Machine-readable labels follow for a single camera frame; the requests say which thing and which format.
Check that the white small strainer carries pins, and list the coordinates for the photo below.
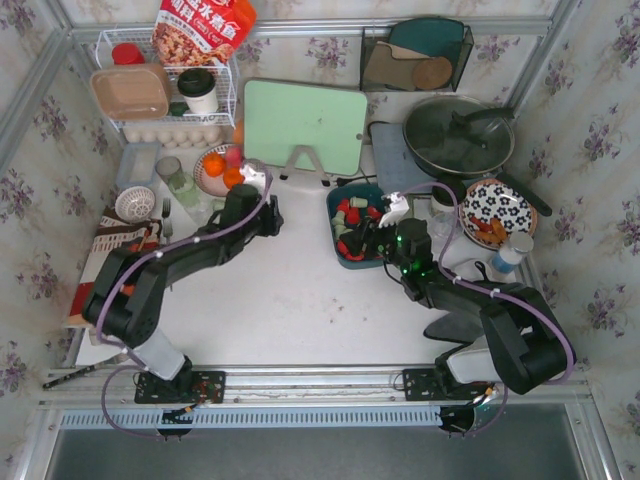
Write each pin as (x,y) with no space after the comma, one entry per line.
(135,204)

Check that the pink peach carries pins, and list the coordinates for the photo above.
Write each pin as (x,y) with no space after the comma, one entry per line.
(234,156)

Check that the fruit plate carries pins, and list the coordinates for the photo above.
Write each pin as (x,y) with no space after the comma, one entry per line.
(212,186)

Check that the white jar black lid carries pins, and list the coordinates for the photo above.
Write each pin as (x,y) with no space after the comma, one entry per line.
(444,199)

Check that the red bottle cap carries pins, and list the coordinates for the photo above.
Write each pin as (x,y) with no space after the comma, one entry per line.
(127,54)

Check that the flower pattern plate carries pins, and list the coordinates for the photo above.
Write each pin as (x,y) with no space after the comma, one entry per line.
(492,211)

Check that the orange fruit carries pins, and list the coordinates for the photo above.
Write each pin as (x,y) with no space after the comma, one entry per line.
(233,176)
(214,164)

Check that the white wire rack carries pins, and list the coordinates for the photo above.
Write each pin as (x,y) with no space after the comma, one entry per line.
(226,79)

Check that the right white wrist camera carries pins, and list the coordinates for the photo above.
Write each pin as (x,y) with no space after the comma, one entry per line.
(396,207)

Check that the cutting board metal stand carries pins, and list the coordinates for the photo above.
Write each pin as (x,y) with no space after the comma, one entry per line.
(293,164)

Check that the red capsule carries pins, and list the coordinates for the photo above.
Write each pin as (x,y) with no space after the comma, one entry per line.
(343,206)
(345,253)
(352,216)

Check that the clear glass cup left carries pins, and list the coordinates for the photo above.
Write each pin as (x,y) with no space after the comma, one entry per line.
(202,212)

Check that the green glass cup left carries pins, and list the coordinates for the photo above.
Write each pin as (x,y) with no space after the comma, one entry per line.
(184,189)

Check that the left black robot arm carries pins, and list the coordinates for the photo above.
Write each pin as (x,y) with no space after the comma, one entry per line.
(126,299)

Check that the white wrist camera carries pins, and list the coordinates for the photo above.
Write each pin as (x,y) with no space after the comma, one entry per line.
(254,176)
(396,207)

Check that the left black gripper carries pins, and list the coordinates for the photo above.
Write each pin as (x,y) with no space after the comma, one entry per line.
(272,220)

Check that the green capsule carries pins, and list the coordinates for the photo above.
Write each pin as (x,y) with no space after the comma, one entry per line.
(358,202)

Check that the striped red cloth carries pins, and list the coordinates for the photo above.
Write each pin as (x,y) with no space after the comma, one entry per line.
(112,233)

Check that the teal plastic storage basket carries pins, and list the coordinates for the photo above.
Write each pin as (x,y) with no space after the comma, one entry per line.
(375,209)

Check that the black mesh holder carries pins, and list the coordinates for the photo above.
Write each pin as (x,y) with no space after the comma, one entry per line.
(425,54)

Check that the grey fluffy cloth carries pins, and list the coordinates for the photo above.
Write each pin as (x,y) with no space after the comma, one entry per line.
(455,328)

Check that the red snack bag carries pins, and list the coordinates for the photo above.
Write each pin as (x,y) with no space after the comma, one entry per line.
(196,33)

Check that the silver fork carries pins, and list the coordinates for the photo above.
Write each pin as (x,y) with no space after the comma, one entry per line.
(167,226)

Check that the white scoop cup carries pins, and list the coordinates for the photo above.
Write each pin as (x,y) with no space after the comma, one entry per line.
(469,270)

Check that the black wok with glass lid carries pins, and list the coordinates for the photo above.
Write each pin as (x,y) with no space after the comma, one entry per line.
(451,135)

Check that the orange fruit left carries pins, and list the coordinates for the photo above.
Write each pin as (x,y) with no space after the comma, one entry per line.
(214,164)

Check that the white egg tray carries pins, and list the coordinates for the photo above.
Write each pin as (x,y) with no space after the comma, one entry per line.
(175,136)

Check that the clear plastic cup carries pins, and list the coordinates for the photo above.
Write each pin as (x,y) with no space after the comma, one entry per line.
(444,226)

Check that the white bottle grey cap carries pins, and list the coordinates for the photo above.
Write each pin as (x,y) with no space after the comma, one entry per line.
(511,253)

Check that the black power plug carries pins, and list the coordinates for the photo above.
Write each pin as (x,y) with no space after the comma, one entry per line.
(341,182)

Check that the clear storage box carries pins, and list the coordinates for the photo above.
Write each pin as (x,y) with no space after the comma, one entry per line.
(137,166)

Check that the green cutting board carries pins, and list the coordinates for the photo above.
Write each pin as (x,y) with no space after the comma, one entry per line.
(280,116)

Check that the orange fruit right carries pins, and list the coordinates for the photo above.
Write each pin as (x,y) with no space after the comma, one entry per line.
(233,176)

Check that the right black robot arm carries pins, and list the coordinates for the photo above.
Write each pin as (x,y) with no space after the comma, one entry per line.
(506,332)

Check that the grey glass cup left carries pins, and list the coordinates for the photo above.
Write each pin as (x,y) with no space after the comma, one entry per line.
(170,171)

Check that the white cup black lid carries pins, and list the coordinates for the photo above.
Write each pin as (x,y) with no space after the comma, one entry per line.
(198,87)

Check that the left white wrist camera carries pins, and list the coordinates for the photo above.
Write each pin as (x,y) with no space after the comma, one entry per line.
(254,176)

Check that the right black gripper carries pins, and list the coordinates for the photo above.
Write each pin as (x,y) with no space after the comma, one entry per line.
(364,240)

